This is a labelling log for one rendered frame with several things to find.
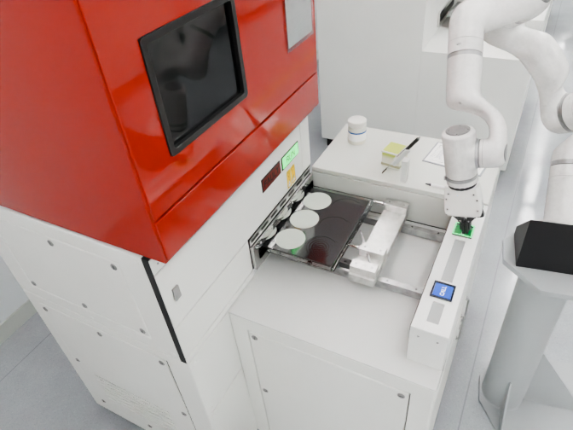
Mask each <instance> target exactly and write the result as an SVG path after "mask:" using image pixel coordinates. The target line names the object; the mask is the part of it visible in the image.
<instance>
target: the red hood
mask: <svg viewBox="0 0 573 430"><path fill-rule="evenodd" d="M318 103H319V95H318V76H317V57H316V38H315V0H0V206H4V207H6V208H8V209H11V210H14V211H17V212H20V213H23V214H25V215H28V216H31V217H34V218H37V219H40V220H43V221H45V222H48V223H50V224H54V225H57V226H60V227H62V228H64V229H67V230H71V231H74V232H77V233H79V234H81V235H86V236H88V237H91V238H93V239H96V240H98V241H103V242H106V243H107V244H110V245H113V246H115V247H120V248H122V249H124V250H127V251H130V252H133V253H136V254H139V255H142V256H144V257H147V258H150V259H153V260H156V261H159V262H161V263H164V264H167V262H168V261H169V260H170V259H171V258H172V257H173V256H174V255H175V254H176V253H177V252H178V251H179V250H180V249H181V248H182V247H183V246H184V245H185V243H186V242H187V241H188V240H189V239H190V238H191V237H192V236H193V235H194V234H195V233H196V232H197V231H198V230H199V229H200V228H201V227H202V225H203V224H204V223H205V222H206V221H207V220H208V219H209V218H210V217H211V216H212V215H213V214H214V213H215V212H216V211H217V210H218V209H219V208H220V206H221V205H222V204H223V203H224V202H225V201H226V200H227V199H228V198H229V197H230V196H231V195H232V194H233V193H234V192H235V191H236V190H237V189H238V188H239V187H240V186H241V185H242V184H243V183H244V182H245V181H246V180H247V179H248V178H249V177H250V176H251V175H252V174H253V173H254V172H255V170H256V169H257V168H258V167H259V166H260V165H261V164H262V163H263V162H264V161H265V160H266V159H267V158H268V157H269V156H270V155H271V154H272V153H273V151H274V150H275V149H276V148H277V147H278V146H279V145H280V144H281V143H282V142H283V141H284V140H285V139H286V138H287V137H288V136H289V135H290V133H291V132H292V131H293V130H294V129H295V128H296V127H297V126H298V125H299V124H300V123H301V122H302V121H303V120H304V119H305V118H306V117H307V116H308V114H309V113H310V112H311V111H312V110H313V109H314V108H315V107H316V106H317V105H318Z"/></svg>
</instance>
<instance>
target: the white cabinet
mask: <svg viewBox="0 0 573 430"><path fill-rule="evenodd" d="M494 195H495V193H494ZM494 195H493V199H494ZM493 199H492V201H491V205H490V208H489V213H488V216H487V218H486V222H485V225H484V228H483V233H482V236H481V241H480V243H479V246H478V250H477V255H476V258H475V260H474V264H473V267H472V272H471V274H470V278H469V281H468V283H467V287H466V292H465V295H464V298H463V301H462V304H461V308H460V312H459V315H458V318H457V322H456V324H455V327H454V332H453V336H452V339H451V341H450V345H449V350H448V353H447V356H446V359H445V362H444V365H443V370H442V373H441V376H440V380H439V382H438V385H437V390H436V391H435V392H434V391H432V390H430V389H428V388H425V387H422V386H419V385H416V384H414V383H412V382H410V381H405V380H404V379H401V378H398V377H396V376H394V375H390V374H387V373H386V372H383V371H380V370H378V369H375V368H372V367H369V366H367V365H365V364H362V363H358V362H356V361H354V360H351V359H349V358H347V357H343V356H340V355H338V354H336V353H333V352H330V351H327V350H325V349H322V348H320V347H318V346H314V345H311V344H309V343H307V342H304V341H301V340H298V339H296V338H293V337H291V336H289V335H286V334H283V333H280V332H278V331H275V330H273V329H271V328H266V327H264V326H262V325H260V324H257V323H254V322H251V321H248V320H246V319H244V318H242V317H237V316H236V315H233V314H230V313H229V316H230V320H231V323H232V327H233V330H234V337H235V340H236V344H237V347H238V351H239V354H240V360H241V364H242V368H243V371H244V375H245V378H246V384H247V388H248V392H249V395H250V399H251V402H252V408H253V412H254V415H255V419H256V422H257V425H258V429H259V430H433V427H434V423H435V420H436V417H437V412H438V409H439V405H440V403H441V399H442V395H443V390H444V388H445V384H446V381H447V378H448V375H449V369H450V366H451V363H452V360H453V356H454V351H455V348H456V345H457V342H458V339H459V338H460V335H461V331H462V328H463V324H464V321H465V319H466V313H467V309H468V305H469V302H470V295H471V291H472V284H473V281H474V277H475V274H476V270H477V267H478V260H479V257H480V253H481V249H482V245H483V239H484V236H485V232H486V229H487V225H488V221H489V215H490V211H491V207H492V203H493Z"/></svg>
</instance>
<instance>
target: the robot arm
mask: <svg viewBox="0 0 573 430"><path fill-rule="evenodd" d="M550 2H551V0H465V1H464V2H462V3H460V4H459V5H458V6H457V7H456V8H455V9H454V12H453V13H452V15H451V17H450V21H449V40H448V59H447V81H446V103H447V106H448V107H449V108H451V109H453V110H457V111H461V112H466V113H473V114H476V115H477V116H479V117H481V118H482V119H484V120H485V122H486V123H487V125H488V127H489V137H488V138H486V139H477V138H476V130H475V128H474V127H472V126H470V125H452V126H450V127H448V128H446V129H445V130H444V131H443V133H442V141H443V158H444V166H445V175H446V176H444V177H443V179H444V180H446V181H447V183H446V184H445V189H444V211H445V214H446V215H449V216H453V217H454V218H456V219H457V220H458V222H459V223H460V229H461V230H462V234H465V232H466V234H468V232H469V230H471V229H472V220H473V219H475V218H482V217H483V216H484V211H483V194H482V190H481V186H480V183H479V181H478V168H495V167H500V166H503V165H504V164H505V162H506V155H507V127H506V121H505V120H504V118H503V117H502V115H501V113H500V112H499V111H498V110H497V108H496V107H494V106H493V105H492V104H491V103H490V102H488V101H487V100H486V99H484V98H483V96H482V94H481V79H482V65H483V41H485V42H486V43H487V44H490V45H492V46H495V47H496V48H499V49H503V50H505V51H506V52H508V53H510V54H512V55H514V56H515V57H517V58H518V59H519V60H520V61H521V62H522V64H523V65H524V67H525V68H526V69H527V71H528V72H529V74H530V76H531V77H532V78H533V79H534V81H535V85H536V88H537V90H538V93H539V99H540V116H541V122H542V123H543V125H544V126H545V127H546V129H548V130H549V131H551V132H553V133H558V134H564V133H571V132H573V93H567V92H566V91H565V90H564V87H563V84H564V82H565V80H566V79H567V77H568V75H569V71H570V66H569V62H568V60H567V58H566V56H565V54H564V52H563V50H562V49H561V48H560V46H559V45H558V43H557V42H556V40H555V39H554V38H553V37H552V36H551V35H550V34H548V33H546V32H541V31H537V30H534V29H531V28H528V27H526V26H523V25H521V24H523V23H525V22H527V21H529V20H532V19H534V18H535V17H537V16H538V15H540V14H541V13H542V12H544V11H545V10H546V8H547V7H548V5H549V4H550ZM465 217H466V218H465ZM537 221H543V222H550V223H557V224H570V225H573V134H572V135H571V136H570V137H568V138H567V139H566V140H565V141H563V142H562V143H560V144H559V145H558V146H557V147H556V148H555V149H554V150H553V154H552V158H551V165H550V172H549V178H548V185H547V197H546V204H545V211H544V217H543V220H537Z"/></svg>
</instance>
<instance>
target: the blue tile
mask: <svg viewBox="0 0 573 430"><path fill-rule="evenodd" d="M453 290H454V288H453V287H450V286H447V285H443V284H441V283H437V282H436V285H435V287H434V290H433V292H432V294H434V295H437V296H440V297H443V298H446V299H451V295H452V292H453Z"/></svg>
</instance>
